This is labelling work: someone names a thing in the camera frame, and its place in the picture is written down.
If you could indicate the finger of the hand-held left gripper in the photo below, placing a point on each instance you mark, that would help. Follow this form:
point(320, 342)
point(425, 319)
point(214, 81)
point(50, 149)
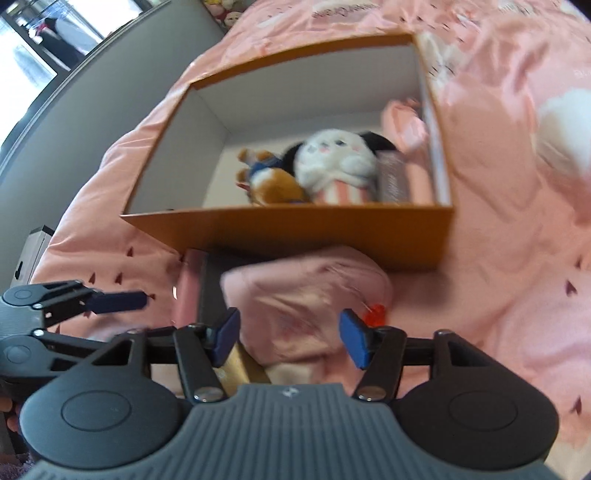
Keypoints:
point(115, 301)
point(46, 348)

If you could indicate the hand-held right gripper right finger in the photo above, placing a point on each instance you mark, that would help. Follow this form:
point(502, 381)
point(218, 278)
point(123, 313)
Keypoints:
point(355, 339)

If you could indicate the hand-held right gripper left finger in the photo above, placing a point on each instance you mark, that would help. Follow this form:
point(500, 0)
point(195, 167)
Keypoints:
point(226, 334)

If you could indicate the pink case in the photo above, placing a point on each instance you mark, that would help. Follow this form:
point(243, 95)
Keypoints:
point(187, 286)

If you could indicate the pink padded pouch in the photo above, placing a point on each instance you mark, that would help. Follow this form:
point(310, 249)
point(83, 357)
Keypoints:
point(304, 300)

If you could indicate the orange cardboard box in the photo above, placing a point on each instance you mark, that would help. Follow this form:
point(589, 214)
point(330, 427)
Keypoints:
point(323, 235)

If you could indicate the brown bear plush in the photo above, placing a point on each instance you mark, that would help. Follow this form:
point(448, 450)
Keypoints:
point(272, 182)

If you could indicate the white and black plush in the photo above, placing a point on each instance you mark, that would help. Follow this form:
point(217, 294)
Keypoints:
point(332, 161)

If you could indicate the pink cylindrical bottle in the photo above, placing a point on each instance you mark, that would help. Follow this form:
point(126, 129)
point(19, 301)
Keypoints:
point(408, 134)

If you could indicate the grey metal cabinet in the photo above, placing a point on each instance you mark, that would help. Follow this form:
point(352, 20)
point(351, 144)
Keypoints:
point(32, 254)

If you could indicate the pink printed blanket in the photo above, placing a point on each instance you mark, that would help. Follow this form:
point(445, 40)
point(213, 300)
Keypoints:
point(508, 230)

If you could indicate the window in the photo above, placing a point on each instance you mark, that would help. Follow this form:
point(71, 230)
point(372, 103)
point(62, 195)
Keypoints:
point(27, 46)

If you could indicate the clear tube of plush toys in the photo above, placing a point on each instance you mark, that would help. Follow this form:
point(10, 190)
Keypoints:
point(226, 11)

